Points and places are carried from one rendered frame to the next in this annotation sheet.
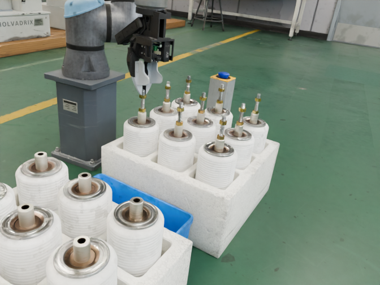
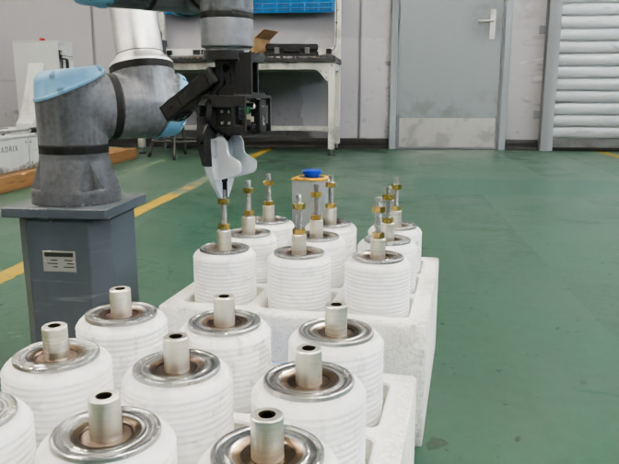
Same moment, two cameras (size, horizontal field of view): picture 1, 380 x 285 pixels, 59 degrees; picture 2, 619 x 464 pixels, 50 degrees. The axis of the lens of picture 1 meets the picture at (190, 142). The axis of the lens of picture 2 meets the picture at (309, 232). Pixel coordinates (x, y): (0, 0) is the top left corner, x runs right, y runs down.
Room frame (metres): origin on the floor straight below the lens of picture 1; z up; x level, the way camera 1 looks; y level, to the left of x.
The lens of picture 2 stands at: (-0.15, 0.26, 0.49)
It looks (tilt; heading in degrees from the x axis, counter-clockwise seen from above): 12 degrees down; 346
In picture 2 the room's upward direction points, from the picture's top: straight up
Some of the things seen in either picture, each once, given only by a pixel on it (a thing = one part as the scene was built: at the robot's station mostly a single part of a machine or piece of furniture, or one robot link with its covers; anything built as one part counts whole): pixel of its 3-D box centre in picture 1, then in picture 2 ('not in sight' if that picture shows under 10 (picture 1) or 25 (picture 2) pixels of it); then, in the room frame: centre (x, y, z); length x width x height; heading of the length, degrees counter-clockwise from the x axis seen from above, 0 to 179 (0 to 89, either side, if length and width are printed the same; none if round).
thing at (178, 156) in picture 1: (175, 165); (298, 311); (0.78, 0.03, 0.16); 0.10 x 0.10 x 0.18
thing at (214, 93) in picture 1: (216, 118); (311, 250); (1.18, -0.09, 0.16); 0.07 x 0.07 x 0.31; 62
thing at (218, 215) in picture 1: (193, 170); (316, 329); (0.89, -0.02, 0.09); 0.39 x 0.39 x 0.18; 62
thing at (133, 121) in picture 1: (141, 122); (224, 249); (0.84, 0.14, 0.25); 0.08 x 0.08 x 0.01
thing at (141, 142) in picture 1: (140, 151); (226, 306); (0.84, 0.14, 0.16); 0.10 x 0.10 x 0.18
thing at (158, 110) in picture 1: (165, 111); (249, 233); (0.94, 0.08, 0.25); 0.08 x 0.08 x 0.01
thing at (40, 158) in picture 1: (41, 161); (121, 303); (0.56, 0.28, 0.26); 0.02 x 0.02 x 0.03
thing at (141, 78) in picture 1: (142, 79); (225, 168); (0.81, 0.14, 0.38); 0.06 x 0.03 x 0.09; 48
